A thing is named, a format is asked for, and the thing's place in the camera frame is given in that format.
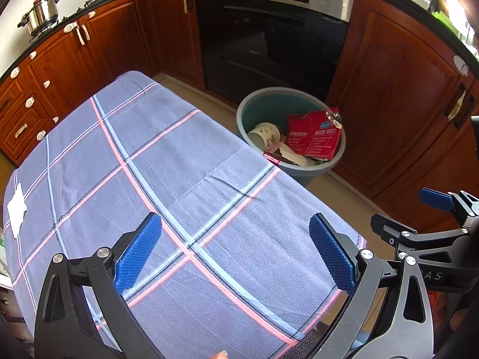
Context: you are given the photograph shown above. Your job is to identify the teal plastic bin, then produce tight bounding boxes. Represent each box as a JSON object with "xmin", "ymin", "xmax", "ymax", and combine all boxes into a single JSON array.
[{"xmin": 237, "ymin": 87, "xmax": 347, "ymax": 188}]

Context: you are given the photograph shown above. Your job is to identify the brown wooden kitchen cabinets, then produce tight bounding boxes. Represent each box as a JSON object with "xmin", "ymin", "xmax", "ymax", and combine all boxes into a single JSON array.
[{"xmin": 0, "ymin": 0, "xmax": 479, "ymax": 232}]

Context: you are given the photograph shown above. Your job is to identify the red chips bag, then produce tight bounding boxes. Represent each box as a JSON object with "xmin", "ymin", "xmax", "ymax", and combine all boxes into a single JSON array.
[{"xmin": 286, "ymin": 108, "xmax": 343, "ymax": 161}]

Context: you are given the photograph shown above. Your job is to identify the built-in black oven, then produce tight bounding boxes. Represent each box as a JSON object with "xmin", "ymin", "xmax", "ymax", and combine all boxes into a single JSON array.
[{"xmin": 195, "ymin": 0, "xmax": 354, "ymax": 107}]

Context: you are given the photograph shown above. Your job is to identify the large white paper towel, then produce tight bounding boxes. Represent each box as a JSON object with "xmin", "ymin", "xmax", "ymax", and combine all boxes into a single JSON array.
[{"xmin": 279, "ymin": 143, "xmax": 311, "ymax": 166}]

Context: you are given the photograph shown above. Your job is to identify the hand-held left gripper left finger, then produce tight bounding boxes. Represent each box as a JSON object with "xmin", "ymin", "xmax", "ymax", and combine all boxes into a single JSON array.
[{"xmin": 34, "ymin": 212, "xmax": 166, "ymax": 359}]

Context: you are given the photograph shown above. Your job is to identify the blue plaid tablecloth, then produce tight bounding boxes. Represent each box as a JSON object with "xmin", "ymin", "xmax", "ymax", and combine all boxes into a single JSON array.
[{"xmin": 2, "ymin": 70, "xmax": 367, "ymax": 359}]

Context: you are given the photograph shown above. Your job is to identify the steel pressure cooker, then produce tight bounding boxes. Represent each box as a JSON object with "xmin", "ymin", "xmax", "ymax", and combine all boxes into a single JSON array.
[{"xmin": 17, "ymin": 0, "xmax": 63, "ymax": 36}]

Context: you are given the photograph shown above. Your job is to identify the small crumpled white tissue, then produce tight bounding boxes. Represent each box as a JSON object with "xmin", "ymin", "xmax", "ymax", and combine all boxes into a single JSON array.
[{"xmin": 7, "ymin": 183, "xmax": 28, "ymax": 238}]

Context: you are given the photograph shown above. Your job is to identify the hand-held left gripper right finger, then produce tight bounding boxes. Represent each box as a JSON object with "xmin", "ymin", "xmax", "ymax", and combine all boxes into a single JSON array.
[{"xmin": 309, "ymin": 212, "xmax": 435, "ymax": 359}]

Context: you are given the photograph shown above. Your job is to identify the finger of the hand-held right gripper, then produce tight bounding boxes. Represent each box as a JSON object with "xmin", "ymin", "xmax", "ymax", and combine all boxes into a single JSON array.
[
  {"xmin": 418, "ymin": 188, "xmax": 479, "ymax": 220},
  {"xmin": 370, "ymin": 212, "xmax": 479, "ymax": 252}
]

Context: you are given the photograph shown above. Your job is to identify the black gas stove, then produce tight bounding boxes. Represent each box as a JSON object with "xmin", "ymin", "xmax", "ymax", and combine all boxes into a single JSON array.
[{"xmin": 28, "ymin": 0, "xmax": 113, "ymax": 43}]

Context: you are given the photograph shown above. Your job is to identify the floral paper cup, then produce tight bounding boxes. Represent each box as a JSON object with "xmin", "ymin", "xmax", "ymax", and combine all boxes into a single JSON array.
[{"xmin": 247, "ymin": 121, "xmax": 281, "ymax": 150}]

